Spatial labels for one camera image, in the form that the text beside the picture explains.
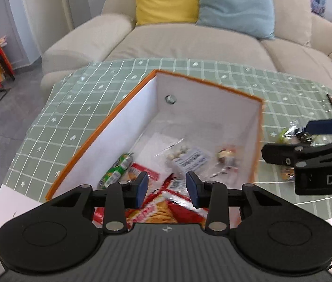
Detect light blue pillow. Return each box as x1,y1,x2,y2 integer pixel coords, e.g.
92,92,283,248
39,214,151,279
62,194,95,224
196,0,275,40

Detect beige sofa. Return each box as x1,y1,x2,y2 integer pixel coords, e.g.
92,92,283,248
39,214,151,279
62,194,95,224
41,0,332,94

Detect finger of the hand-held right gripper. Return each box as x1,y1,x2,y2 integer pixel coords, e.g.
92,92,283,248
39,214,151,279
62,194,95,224
261,139,332,170
305,117,332,138

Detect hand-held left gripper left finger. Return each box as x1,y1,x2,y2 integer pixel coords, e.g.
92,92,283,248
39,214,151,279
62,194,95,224
47,172,149,235

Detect red braised meat packet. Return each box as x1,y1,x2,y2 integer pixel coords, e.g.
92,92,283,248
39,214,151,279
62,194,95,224
93,162,161,229

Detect orange cardboard box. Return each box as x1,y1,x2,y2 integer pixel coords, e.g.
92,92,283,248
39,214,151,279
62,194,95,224
45,69,265,230

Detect green sausage packet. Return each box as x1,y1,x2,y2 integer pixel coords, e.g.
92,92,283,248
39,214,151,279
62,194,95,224
97,153,134,190

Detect large red snack packet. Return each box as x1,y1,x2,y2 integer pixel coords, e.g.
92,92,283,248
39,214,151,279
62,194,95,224
160,173,210,227

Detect orange stick snack packet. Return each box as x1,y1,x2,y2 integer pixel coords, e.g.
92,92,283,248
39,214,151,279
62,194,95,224
125,195,181,230

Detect clear candy bag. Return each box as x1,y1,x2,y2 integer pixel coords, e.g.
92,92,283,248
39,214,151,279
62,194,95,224
208,144,243,177

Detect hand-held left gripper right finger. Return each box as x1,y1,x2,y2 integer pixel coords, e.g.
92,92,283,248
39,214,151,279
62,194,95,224
185,170,290,235

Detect yellow pillow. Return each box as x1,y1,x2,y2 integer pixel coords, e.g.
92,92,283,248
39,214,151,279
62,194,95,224
135,0,200,26

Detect clear bag of white balls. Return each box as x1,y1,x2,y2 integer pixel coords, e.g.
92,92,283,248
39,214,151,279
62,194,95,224
154,137,210,177

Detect green grid tablecloth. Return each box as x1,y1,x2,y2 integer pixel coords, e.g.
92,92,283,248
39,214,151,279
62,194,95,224
0,57,332,221

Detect dark green nut packet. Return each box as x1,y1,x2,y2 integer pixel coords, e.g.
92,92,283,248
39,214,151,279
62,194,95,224
276,120,310,181

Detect white printed sheet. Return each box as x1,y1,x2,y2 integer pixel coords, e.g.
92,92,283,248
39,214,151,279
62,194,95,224
0,184,332,268

